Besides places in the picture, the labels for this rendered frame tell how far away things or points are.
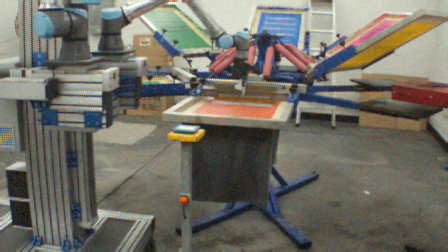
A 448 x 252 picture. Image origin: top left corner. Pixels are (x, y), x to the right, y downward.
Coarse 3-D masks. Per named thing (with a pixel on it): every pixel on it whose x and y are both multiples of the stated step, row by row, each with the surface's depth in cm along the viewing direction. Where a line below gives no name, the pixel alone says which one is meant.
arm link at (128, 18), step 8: (144, 0) 268; (152, 0) 268; (160, 0) 268; (168, 0) 270; (176, 0) 270; (128, 8) 269; (136, 8) 268; (144, 8) 269; (152, 8) 271; (128, 16) 269; (136, 16) 271; (128, 24) 273
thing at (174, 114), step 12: (204, 96) 298; (180, 108) 250; (288, 108) 253; (168, 120) 234; (180, 120) 233; (192, 120) 232; (204, 120) 230; (216, 120) 229; (228, 120) 228; (240, 120) 227; (252, 120) 226; (264, 120) 225; (276, 120) 224; (288, 120) 237
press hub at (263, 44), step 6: (264, 30) 357; (252, 36) 349; (258, 36) 346; (264, 36) 345; (270, 36) 346; (276, 36) 348; (282, 36) 353; (264, 42) 356; (270, 42) 358; (264, 48) 357; (264, 54) 358; (258, 60) 360; (264, 60) 358; (252, 72) 361; (270, 72) 357; (276, 72) 361; (270, 78) 349; (276, 78) 351; (258, 210) 374
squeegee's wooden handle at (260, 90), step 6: (216, 84) 286; (222, 84) 285; (228, 84) 285; (234, 84) 284; (246, 84) 283; (252, 84) 282; (258, 84) 282; (222, 90) 286; (228, 90) 285; (234, 90) 285; (240, 90) 284; (246, 90) 283; (252, 90) 283; (258, 90) 282; (264, 90) 281; (270, 90) 280; (258, 96) 283; (264, 96) 282; (270, 96) 281
